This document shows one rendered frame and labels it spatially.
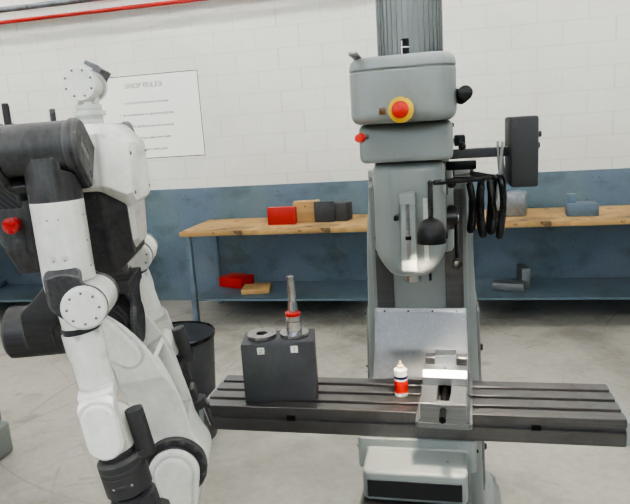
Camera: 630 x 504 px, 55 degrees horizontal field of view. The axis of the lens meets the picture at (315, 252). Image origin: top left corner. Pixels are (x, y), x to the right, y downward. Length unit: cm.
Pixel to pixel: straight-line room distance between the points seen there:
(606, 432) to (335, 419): 74
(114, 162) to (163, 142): 534
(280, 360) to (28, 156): 101
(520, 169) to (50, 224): 134
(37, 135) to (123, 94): 565
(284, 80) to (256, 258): 181
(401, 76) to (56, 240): 86
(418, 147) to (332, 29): 453
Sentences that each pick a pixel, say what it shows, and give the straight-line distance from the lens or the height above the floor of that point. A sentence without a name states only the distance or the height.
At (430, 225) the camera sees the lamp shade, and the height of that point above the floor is 148.
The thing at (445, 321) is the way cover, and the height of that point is 104.
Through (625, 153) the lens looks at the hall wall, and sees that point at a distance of 614.
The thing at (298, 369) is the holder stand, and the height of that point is 103.
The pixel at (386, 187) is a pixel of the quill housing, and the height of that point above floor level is 156.
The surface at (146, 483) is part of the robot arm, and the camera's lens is 128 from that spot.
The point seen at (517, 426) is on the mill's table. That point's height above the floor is 89.
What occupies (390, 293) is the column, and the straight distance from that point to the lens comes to 219.
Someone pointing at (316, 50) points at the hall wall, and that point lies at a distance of 609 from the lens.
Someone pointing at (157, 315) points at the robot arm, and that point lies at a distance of 163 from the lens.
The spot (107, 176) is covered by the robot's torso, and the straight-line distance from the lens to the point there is 123.
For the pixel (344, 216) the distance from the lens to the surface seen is 556.
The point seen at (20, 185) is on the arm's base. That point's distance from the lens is 119.
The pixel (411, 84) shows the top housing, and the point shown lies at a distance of 151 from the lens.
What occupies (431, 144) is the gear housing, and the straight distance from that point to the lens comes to 161.
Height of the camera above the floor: 173
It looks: 11 degrees down
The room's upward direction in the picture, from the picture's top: 4 degrees counter-clockwise
